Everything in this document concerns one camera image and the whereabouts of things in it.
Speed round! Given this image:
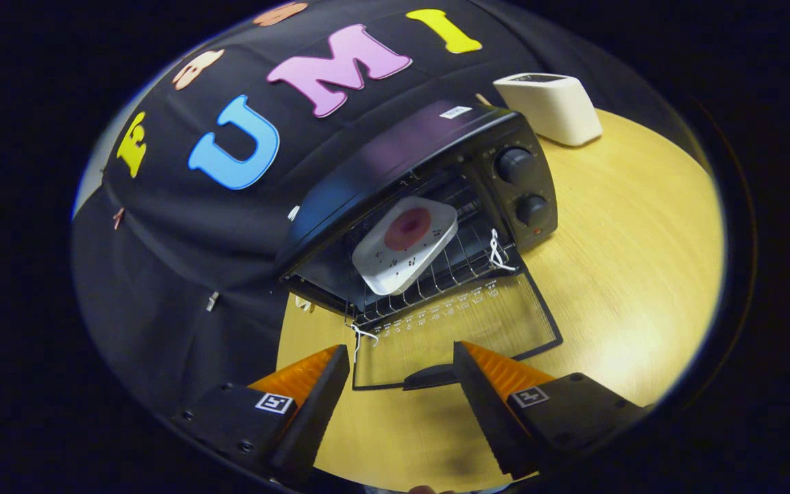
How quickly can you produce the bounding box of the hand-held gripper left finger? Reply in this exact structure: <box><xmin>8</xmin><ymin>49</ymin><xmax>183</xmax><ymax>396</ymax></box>
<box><xmin>174</xmin><ymin>344</ymin><xmax>351</xmax><ymax>484</ymax></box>

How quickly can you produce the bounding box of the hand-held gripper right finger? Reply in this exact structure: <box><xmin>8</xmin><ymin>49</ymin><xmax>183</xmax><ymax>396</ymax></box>
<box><xmin>453</xmin><ymin>341</ymin><xmax>646</xmax><ymax>480</ymax></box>

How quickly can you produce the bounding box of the white square plate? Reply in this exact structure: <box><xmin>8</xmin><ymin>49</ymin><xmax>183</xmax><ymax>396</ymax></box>
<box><xmin>352</xmin><ymin>197</ymin><xmax>459</xmax><ymax>296</ymax></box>

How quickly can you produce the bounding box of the pink ham slice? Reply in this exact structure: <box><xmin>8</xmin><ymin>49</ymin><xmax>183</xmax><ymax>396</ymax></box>
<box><xmin>385</xmin><ymin>208</ymin><xmax>432</xmax><ymax>252</ymax></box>

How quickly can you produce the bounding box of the black toaster oven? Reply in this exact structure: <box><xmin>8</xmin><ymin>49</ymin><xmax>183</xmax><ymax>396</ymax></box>
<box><xmin>277</xmin><ymin>103</ymin><xmax>564</xmax><ymax>392</ymax></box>

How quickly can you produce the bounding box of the white bread toaster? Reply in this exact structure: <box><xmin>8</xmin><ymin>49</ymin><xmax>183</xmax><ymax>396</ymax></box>
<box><xmin>492</xmin><ymin>73</ymin><xmax>603</xmax><ymax>147</ymax></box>

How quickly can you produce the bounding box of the black backdrop cloth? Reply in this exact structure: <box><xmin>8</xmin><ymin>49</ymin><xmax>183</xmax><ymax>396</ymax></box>
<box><xmin>71</xmin><ymin>0</ymin><xmax>677</xmax><ymax>426</ymax></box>

